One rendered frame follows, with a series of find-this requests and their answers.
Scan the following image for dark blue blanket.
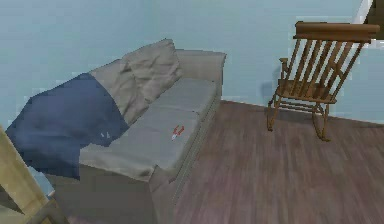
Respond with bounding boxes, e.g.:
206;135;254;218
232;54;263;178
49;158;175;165
5;72;130;181

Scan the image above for dark brown window frame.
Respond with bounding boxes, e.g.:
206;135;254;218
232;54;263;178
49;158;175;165
363;0;384;41

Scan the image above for beige fabric sofa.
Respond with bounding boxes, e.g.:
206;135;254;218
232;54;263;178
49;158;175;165
45;38;228;224

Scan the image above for red handled pliers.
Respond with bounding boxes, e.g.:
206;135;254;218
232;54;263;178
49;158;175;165
171;124;186;141

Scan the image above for brown wooden rocking chair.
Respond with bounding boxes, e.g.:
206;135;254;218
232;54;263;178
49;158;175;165
266;20;381;143

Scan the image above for pale wooden furniture frame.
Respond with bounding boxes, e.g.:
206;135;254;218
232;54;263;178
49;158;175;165
0;125;70;224

